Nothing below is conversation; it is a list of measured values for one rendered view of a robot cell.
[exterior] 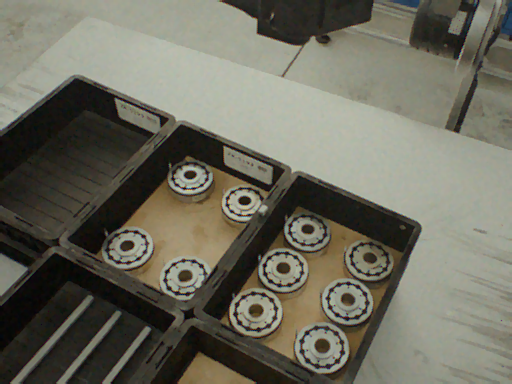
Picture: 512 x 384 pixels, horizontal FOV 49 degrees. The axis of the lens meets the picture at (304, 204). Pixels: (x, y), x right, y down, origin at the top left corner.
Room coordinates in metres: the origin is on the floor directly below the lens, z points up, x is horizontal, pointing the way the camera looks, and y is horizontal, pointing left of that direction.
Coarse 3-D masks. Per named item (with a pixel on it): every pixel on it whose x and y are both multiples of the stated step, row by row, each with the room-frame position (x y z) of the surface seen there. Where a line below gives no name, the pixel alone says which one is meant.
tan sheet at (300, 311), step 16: (304, 208) 0.78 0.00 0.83; (336, 224) 0.74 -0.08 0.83; (336, 240) 0.70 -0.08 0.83; (352, 240) 0.70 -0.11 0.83; (320, 256) 0.65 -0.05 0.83; (336, 256) 0.66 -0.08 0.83; (400, 256) 0.68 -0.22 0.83; (256, 272) 0.59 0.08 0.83; (320, 272) 0.61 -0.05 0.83; (336, 272) 0.62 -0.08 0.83; (304, 288) 0.57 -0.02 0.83; (320, 288) 0.57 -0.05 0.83; (368, 288) 0.59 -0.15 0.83; (384, 288) 0.59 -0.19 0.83; (288, 304) 0.53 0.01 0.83; (304, 304) 0.53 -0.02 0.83; (224, 320) 0.48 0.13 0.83; (288, 320) 0.49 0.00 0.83; (304, 320) 0.50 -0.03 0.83; (320, 320) 0.50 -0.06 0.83; (288, 336) 0.46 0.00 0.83; (352, 336) 0.48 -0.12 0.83; (288, 352) 0.43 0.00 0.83; (320, 352) 0.44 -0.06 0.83; (352, 352) 0.44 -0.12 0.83
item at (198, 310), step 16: (304, 176) 0.78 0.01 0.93; (336, 192) 0.75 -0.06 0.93; (272, 208) 0.69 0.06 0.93; (384, 208) 0.72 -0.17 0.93; (256, 224) 0.64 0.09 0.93; (416, 224) 0.69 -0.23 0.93; (416, 240) 0.65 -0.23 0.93; (240, 256) 0.56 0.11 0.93; (224, 272) 0.53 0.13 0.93; (400, 272) 0.57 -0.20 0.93; (208, 288) 0.49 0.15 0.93; (384, 304) 0.50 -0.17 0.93; (208, 320) 0.43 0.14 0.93; (240, 336) 0.40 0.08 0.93; (368, 336) 0.43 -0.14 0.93; (272, 352) 0.38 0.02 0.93; (304, 368) 0.36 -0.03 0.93; (352, 368) 0.37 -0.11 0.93
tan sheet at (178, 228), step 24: (168, 192) 0.77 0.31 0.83; (216, 192) 0.79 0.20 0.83; (264, 192) 0.81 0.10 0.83; (144, 216) 0.70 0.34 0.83; (168, 216) 0.71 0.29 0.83; (192, 216) 0.72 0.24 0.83; (216, 216) 0.72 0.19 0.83; (168, 240) 0.65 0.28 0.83; (192, 240) 0.65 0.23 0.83; (216, 240) 0.66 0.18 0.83
